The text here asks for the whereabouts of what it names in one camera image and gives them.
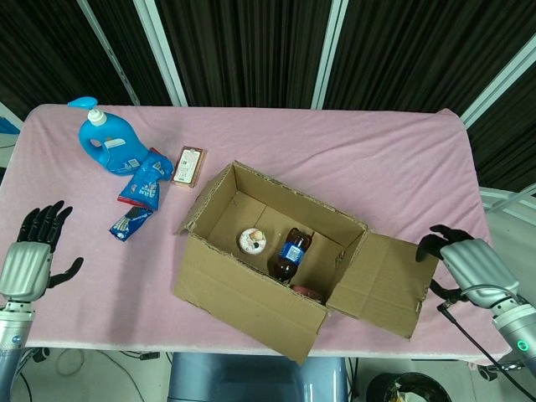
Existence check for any white framed side panel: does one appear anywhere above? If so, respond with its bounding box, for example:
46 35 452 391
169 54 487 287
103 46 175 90
0 100 24 148

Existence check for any white frame post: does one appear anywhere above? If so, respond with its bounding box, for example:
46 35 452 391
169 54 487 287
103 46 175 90
133 0 188 108
312 0 349 111
459 37 536 129

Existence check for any small brown flat packet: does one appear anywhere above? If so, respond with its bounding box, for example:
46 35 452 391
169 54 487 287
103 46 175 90
170 145 208 188

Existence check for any black waste bin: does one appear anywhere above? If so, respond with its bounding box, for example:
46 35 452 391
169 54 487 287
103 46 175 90
367 371 453 402

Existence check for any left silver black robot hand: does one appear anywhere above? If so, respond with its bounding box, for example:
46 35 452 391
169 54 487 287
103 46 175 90
0 199 85 303

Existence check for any crumpled blue snack bag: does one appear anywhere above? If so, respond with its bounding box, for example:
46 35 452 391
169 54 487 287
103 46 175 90
116 147 175 210

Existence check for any black pleated curtain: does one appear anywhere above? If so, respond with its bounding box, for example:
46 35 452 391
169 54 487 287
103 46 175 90
0 0 536 189

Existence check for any white metal frame bar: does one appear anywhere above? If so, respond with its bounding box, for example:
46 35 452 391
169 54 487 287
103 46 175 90
479 186 536 210

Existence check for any grey-blue robot torso base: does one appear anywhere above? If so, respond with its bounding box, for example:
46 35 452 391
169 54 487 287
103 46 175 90
167 352 348 402

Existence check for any pink tablecloth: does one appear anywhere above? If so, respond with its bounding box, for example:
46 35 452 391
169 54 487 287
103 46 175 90
0 102 503 361

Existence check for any blue sandwich cookie packet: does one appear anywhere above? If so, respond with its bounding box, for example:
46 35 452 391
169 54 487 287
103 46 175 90
108 205 154 242

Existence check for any thin grey frame rail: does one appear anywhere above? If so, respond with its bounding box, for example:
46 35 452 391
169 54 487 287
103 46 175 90
77 0 140 106

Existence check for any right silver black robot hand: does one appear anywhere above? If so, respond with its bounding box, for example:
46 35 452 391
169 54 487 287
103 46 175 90
415 224 520 309

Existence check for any cola bottle with blue label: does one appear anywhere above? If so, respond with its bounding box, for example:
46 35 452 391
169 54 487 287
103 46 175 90
267 226 316 282

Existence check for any pink object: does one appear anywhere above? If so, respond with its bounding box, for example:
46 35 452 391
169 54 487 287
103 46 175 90
291 284 326 303

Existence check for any brown cardboard shipping box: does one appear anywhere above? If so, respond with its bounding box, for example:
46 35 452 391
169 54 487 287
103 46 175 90
173 159 440 366

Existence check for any blue detergent pump bottle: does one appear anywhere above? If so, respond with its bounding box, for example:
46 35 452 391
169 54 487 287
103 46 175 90
68 95 152 178

